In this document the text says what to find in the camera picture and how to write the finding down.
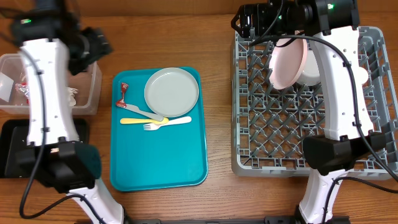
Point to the grey plastic knife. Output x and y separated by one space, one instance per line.
136 109

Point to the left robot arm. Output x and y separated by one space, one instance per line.
53 46

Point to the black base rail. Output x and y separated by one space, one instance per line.
211 221

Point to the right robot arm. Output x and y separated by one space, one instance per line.
347 148

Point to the white napkin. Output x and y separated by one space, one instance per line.
72 92

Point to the black plastic bin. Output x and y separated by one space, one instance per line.
13 139

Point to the white plastic fork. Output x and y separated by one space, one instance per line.
153 126

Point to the teal plastic tray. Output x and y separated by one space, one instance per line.
173 156

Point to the clear plastic bin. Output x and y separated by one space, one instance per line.
88 84

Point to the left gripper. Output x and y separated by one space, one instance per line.
100 46

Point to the foil wrapper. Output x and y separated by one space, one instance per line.
23 89

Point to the grey round plate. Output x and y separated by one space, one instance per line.
171 92

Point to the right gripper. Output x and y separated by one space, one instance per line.
258 10

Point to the yellow plastic spoon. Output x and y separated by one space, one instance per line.
142 121

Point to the pink round plate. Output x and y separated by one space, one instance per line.
287 62

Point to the grey dishwasher rack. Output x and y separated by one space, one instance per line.
268 125

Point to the white plastic cup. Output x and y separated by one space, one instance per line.
363 75

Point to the red sauce packet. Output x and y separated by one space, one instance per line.
121 103

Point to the grey bowl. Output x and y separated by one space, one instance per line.
310 75

